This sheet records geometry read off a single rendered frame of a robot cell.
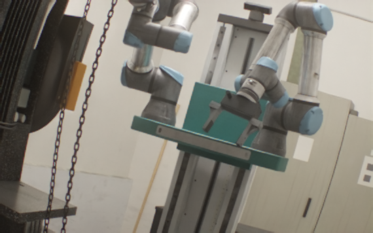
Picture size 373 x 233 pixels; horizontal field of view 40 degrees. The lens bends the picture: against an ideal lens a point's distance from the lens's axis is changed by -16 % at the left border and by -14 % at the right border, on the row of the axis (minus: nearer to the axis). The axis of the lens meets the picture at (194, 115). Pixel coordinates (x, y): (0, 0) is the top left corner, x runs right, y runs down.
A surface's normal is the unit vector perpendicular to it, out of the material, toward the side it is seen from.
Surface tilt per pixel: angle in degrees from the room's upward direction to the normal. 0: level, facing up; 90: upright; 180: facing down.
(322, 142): 90
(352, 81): 90
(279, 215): 90
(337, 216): 90
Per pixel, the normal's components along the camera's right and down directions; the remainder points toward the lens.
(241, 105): -0.29, -0.52
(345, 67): -0.39, -0.14
